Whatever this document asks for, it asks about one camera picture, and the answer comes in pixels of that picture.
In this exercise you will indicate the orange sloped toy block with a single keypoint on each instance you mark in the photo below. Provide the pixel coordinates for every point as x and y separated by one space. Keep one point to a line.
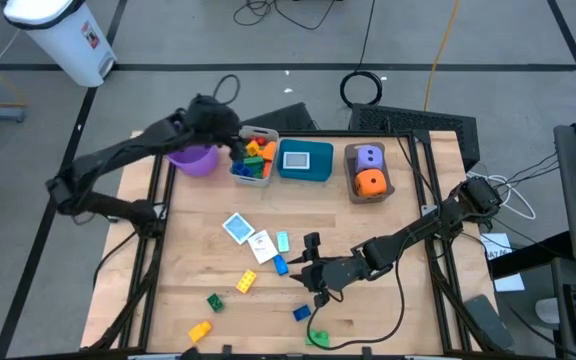
269 151

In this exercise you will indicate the small green square brick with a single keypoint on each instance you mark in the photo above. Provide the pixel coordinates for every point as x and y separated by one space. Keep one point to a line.
258 173

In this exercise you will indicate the light grey plastic bin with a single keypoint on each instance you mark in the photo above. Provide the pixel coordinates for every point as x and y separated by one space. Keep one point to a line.
259 181

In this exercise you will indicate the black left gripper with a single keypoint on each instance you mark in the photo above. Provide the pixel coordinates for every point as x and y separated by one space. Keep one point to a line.
213 120

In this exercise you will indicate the black camera bracket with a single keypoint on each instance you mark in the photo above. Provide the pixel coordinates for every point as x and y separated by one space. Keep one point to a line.
226 351
366 353

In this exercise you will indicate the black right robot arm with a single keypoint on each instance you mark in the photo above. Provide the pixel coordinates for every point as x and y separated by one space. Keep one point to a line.
408 235

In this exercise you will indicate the white pedal trash can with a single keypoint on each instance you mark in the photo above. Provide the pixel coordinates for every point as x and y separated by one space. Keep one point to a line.
68 45

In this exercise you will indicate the silver metal bracket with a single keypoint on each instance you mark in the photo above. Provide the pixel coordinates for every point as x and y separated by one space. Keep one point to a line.
428 210

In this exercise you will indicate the mint green small brick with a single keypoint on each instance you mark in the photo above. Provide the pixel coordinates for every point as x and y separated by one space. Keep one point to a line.
283 241

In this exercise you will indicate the green chunky two-stud block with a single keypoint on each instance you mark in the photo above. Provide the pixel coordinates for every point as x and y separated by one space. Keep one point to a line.
320 339

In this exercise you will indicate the blue sloped toy block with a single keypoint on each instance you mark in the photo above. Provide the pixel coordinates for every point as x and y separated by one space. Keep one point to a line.
280 265

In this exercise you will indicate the blue-backed playing card deck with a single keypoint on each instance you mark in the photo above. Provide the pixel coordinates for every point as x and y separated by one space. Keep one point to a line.
238 228

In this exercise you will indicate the yellow eight-stud brick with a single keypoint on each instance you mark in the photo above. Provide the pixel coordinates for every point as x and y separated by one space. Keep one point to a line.
246 281

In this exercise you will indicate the orange-red brick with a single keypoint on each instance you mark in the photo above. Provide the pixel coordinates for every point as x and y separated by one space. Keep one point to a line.
266 170

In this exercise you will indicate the black flat panel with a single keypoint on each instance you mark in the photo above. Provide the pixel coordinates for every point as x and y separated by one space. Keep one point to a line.
288 120

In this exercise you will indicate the purple pumpkin-face bucket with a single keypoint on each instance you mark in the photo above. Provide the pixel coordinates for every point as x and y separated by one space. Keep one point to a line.
195 162

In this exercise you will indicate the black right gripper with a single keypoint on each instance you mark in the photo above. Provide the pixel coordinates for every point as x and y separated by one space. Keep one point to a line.
333 272

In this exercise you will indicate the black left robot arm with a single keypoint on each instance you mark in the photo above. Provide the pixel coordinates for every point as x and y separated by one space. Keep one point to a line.
118 150

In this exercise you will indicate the black floor beam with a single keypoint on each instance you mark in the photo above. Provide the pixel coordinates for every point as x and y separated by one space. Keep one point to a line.
528 257

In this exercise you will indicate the red two-stud toy block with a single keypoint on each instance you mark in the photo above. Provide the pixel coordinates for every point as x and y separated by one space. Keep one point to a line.
261 140

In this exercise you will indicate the purple foam die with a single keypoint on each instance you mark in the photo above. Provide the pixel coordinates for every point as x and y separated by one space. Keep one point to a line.
370 159

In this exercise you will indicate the teal plastic bin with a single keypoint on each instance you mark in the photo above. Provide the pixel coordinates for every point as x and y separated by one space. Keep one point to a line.
318 165

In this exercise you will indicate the orange foam die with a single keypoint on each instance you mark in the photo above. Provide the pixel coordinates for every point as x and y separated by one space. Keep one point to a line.
370 183

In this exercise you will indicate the brown-grey plastic bin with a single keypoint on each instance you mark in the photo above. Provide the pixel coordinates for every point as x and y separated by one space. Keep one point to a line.
349 170

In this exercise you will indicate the dark blue square brick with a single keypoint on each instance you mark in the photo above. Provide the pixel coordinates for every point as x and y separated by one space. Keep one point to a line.
301 313

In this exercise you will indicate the white paper sheet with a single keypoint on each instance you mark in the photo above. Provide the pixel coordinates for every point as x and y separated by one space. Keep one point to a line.
509 283
495 242

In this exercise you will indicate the green long brick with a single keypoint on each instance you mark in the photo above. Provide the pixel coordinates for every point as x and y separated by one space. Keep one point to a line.
254 161

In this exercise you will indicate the black computer case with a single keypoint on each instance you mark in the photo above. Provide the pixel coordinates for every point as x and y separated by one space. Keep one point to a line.
418 122

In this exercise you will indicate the yellow chunky toy block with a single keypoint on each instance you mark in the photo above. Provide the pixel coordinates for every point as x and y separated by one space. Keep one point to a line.
200 331

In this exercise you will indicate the blue rounded toy block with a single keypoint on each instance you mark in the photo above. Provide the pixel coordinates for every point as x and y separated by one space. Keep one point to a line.
242 169

